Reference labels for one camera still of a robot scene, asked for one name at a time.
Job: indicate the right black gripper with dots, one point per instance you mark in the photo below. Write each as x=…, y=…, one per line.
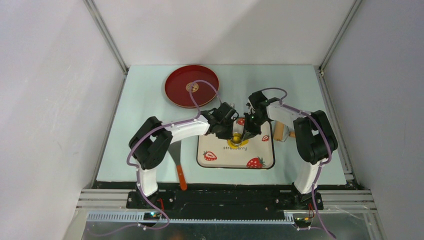
x=248, y=132

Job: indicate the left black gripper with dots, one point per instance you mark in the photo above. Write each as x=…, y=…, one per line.
x=228, y=134

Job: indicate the yellow dough ball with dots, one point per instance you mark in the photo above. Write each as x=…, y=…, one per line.
x=244, y=142

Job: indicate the white strawberry print tray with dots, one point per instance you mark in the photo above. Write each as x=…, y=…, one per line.
x=257, y=154

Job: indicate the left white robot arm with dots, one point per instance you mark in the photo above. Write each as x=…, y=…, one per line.
x=153, y=139

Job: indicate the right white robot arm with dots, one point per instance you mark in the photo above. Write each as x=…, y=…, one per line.
x=314, y=136

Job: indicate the round red lacquer tray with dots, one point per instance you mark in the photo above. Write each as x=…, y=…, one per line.
x=198, y=80

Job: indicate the orange handled metal scraper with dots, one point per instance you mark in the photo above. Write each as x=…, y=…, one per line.
x=176, y=156

